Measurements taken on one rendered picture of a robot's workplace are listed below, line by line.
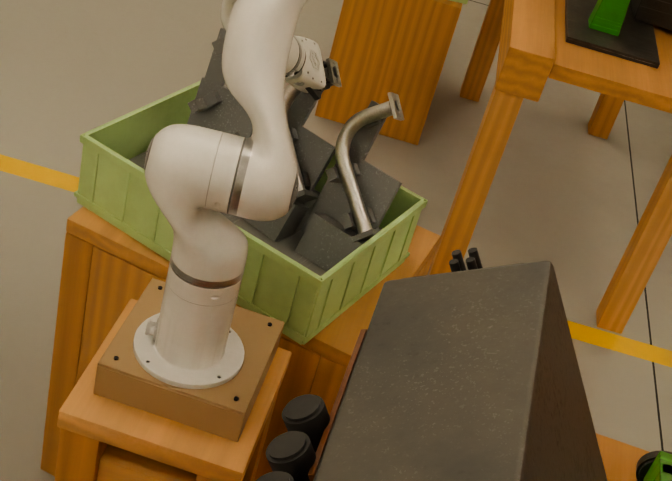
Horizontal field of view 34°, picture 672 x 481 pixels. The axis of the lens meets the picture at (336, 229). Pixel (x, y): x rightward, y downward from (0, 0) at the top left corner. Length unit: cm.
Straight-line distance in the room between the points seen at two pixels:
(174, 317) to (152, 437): 20
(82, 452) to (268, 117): 67
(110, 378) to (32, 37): 298
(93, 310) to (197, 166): 89
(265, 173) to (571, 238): 275
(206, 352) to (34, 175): 211
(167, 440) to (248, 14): 70
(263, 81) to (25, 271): 193
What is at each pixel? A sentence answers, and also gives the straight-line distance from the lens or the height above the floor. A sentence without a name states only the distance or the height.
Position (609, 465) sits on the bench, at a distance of 204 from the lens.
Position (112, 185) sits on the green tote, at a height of 88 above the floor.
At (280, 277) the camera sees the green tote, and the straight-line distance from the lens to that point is 211.
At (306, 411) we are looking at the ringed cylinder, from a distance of 95.
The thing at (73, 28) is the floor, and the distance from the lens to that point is 481.
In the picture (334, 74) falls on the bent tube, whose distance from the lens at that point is 232.
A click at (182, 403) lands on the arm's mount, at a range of 184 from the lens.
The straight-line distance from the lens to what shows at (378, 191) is 227.
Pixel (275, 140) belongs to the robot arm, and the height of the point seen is 137.
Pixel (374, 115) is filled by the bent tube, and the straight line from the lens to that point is 223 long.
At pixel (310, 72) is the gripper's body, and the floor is 121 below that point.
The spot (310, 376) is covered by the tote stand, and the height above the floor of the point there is 69.
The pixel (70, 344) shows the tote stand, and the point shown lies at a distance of 256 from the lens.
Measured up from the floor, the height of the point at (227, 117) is 99.
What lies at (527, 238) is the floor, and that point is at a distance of 417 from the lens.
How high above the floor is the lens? 221
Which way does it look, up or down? 35 degrees down
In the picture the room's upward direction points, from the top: 16 degrees clockwise
